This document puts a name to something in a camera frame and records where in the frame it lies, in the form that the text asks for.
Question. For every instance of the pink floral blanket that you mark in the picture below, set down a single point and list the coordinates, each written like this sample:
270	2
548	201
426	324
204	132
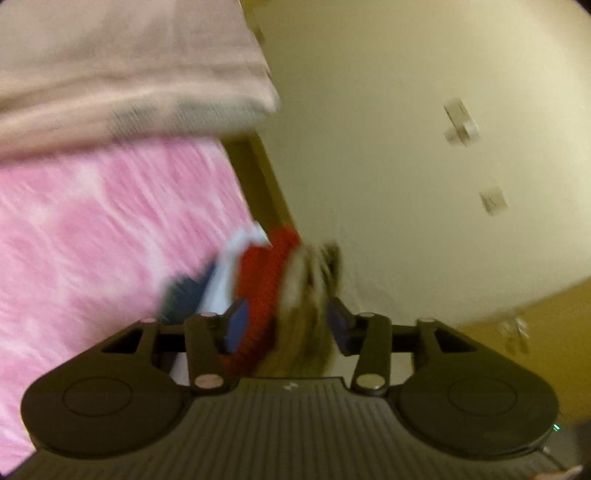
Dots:
92	240

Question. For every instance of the beige grey folded quilt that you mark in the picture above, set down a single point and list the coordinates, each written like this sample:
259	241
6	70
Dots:
115	69

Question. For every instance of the wooden bed frame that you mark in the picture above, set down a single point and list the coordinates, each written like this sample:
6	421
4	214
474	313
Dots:
263	184

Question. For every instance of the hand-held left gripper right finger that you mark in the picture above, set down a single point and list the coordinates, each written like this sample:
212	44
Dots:
337	325

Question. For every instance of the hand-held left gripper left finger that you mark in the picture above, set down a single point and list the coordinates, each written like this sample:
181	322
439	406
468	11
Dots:
236	325

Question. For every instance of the white wall socket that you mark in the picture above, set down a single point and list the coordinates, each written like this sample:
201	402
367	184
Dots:
459	122

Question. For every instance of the red knit sweater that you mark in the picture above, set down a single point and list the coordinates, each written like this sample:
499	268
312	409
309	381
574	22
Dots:
263	286

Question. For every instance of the white folded garment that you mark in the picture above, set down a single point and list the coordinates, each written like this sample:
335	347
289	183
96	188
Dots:
221	281

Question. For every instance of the white wall switch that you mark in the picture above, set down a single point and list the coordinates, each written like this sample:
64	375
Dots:
494	201

